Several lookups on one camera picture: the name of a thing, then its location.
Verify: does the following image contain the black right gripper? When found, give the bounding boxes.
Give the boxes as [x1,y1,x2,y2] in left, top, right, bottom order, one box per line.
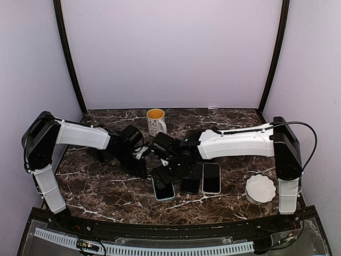
[150,157,192,189]

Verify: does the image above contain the light blue phone case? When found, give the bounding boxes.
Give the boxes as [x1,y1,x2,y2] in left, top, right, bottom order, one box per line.
[151,175,176,202]

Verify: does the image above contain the purple-edged black smartphone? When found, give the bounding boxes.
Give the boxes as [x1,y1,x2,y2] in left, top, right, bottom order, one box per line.
[180,164,202,195]

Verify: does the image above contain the pink phone case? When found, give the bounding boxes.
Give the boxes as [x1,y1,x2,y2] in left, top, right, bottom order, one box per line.
[201,162,222,195]

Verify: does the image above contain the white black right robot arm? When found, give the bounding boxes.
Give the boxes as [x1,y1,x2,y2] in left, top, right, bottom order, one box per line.
[151,117,303,231]

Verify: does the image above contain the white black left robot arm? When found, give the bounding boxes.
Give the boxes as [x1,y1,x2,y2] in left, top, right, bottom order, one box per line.
[21,111,148,233]

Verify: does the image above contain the black smartphone bottom stack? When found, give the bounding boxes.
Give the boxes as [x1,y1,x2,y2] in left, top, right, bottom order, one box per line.
[86,147,111,164]

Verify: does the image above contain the white floral mug yellow inside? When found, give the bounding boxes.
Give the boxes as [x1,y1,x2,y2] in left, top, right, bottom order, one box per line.
[147,109,167,137]

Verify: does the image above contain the white scalloped dish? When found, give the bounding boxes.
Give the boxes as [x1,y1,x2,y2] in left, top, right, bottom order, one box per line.
[245,174,277,205]

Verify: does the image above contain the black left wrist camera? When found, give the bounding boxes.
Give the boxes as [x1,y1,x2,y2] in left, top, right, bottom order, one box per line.
[121,124,149,159]

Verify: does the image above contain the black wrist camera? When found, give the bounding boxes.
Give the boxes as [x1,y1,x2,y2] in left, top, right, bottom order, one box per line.
[151,132,181,166]
[121,124,149,159]

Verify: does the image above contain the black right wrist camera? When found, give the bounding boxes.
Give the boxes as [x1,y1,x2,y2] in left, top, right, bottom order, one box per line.
[151,132,181,166]

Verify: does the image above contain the white slotted cable duct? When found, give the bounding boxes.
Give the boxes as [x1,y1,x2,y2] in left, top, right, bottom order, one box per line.
[34,228,254,255]

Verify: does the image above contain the black front table rail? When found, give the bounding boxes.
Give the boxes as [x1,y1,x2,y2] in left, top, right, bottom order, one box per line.
[29,206,318,241]

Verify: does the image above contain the black left corner post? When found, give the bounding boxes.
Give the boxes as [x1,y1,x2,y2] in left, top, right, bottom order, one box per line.
[53,0,87,115]

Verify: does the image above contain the black corner post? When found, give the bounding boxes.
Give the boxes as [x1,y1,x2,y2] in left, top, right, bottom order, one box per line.
[53,0,87,115]
[257,0,290,117]

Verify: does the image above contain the black right corner post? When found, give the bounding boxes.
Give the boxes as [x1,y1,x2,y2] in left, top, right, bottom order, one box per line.
[257,0,290,117]

